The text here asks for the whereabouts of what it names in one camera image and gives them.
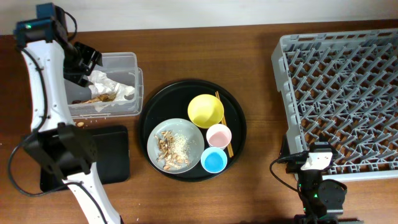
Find gold snack wrapper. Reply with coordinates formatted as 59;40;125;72
72;93;116;104

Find wooden chopstick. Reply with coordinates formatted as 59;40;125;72
214;90;233;157
216;90;235;157

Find pink cup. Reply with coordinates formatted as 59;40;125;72
206;124;232;149

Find blue cup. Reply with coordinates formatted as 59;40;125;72
200;147;228;174

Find yellow bowl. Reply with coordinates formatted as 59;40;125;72
187;94;224;129

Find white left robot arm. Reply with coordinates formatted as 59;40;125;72
14;2;123;223

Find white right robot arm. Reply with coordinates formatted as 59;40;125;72
278;134;364;224

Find clear plastic waste bin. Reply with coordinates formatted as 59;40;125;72
65;52;144;119

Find grey dishwasher rack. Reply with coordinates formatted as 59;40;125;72
271;29;397;182

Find crumpled white tissue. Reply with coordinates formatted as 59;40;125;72
88;70;139;113

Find round black tray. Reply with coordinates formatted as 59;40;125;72
138;80;247;182

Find black rectangular tray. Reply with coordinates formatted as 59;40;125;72
39;124;131;193

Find grey plate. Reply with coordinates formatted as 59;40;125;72
147;118;205;174

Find food scraps on plate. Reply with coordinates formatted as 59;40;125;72
154;131;190;171

